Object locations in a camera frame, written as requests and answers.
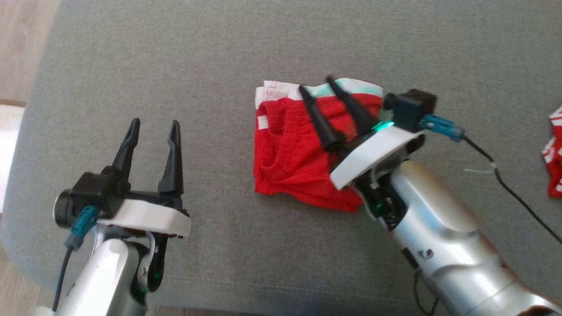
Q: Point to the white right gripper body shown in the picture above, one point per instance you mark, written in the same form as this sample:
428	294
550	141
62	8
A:
373	151

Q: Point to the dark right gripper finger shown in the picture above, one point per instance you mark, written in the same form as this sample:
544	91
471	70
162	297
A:
322	125
355	114

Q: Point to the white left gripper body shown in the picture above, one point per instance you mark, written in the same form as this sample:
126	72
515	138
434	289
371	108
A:
149	217

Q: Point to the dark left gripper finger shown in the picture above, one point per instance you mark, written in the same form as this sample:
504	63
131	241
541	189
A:
173	166
127	149

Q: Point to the red shorts with white band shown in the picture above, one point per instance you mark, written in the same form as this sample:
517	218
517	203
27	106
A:
290	162

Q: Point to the red jersey with striped trim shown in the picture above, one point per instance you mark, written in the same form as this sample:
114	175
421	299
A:
554	153

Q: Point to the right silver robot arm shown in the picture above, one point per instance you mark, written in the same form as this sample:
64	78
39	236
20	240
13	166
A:
439	228

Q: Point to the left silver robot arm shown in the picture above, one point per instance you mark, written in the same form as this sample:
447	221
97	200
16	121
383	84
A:
101	281

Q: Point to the grey sofa seat cushion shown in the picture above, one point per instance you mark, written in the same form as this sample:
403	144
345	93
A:
219	66

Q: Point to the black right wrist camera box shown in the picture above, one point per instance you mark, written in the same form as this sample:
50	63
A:
410	109

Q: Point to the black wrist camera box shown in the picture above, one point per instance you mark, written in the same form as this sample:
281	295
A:
410	109
92	193

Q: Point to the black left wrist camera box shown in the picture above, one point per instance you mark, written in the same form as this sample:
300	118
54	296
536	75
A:
92	193

